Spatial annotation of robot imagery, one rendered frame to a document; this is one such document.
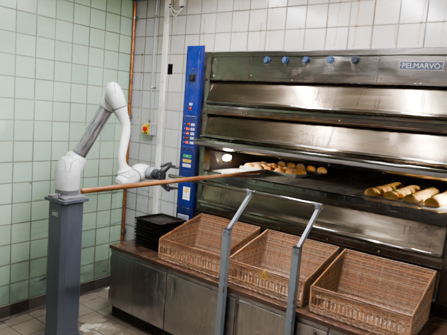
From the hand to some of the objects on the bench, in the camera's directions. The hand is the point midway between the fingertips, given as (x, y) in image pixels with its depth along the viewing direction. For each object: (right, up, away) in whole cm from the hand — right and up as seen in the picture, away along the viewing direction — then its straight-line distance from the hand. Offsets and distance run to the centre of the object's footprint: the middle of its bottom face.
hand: (176, 178), depth 310 cm
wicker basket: (+68, -68, -10) cm, 97 cm away
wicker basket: (+20, -60, +25) cm, 68 cm away
